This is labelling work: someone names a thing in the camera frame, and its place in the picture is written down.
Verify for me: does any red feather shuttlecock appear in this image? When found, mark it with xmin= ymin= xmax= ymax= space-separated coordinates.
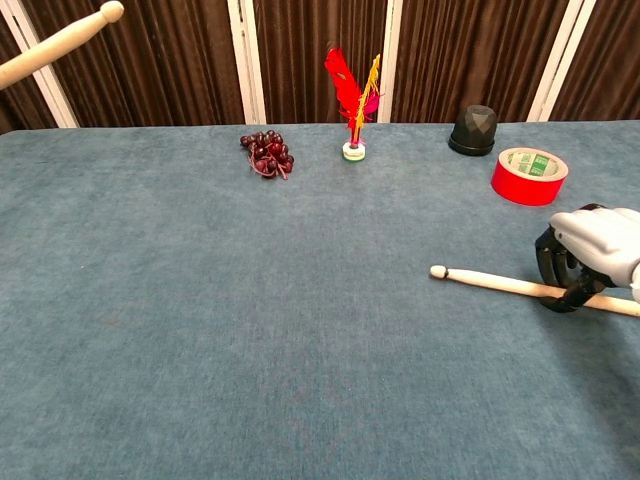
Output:
xmin=323 ymin=47 xmax=384 ymax=163

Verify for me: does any blue felt table mat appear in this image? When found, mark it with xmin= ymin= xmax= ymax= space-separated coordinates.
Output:
xmin=0 ymin=119 xmax=640 ymax=480

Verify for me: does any pale wooden drumstick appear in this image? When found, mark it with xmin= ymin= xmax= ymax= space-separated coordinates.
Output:
xmin=0 ymin=0 xmax=125 ymax=91
xmin=429 ymin=265 xmax=640 ymax=318

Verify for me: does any red tape roll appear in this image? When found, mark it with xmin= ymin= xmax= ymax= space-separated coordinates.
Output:
xmin=490 ymin=146 xmax=570 ymax=207

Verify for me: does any brown curtain screen panel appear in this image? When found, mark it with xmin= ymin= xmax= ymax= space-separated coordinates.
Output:
xmin=392 ymin=0 xmax=571 ymax=124
xmin=22 ymin=0 xmax=246 ymax=129
xmin=252 ymin=0 xmax=389 ymax=125
xmin=549 ymin=0 xmax=640 ymax=121
xmin=0 ymin=14 xmax=59 ymax=135

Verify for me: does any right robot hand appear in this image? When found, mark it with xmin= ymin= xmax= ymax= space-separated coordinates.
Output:
xmin=534 ymin=203 xmax=640 ymax=314

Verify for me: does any dark red grape bunch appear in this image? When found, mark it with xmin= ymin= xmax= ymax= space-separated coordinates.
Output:
xmin=239 ymin=129 xmax=295 ymax=181

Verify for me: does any black faceted cup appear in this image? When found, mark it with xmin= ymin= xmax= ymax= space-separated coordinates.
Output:
xmin=447 ymin=104 xmax=498 ymax=157

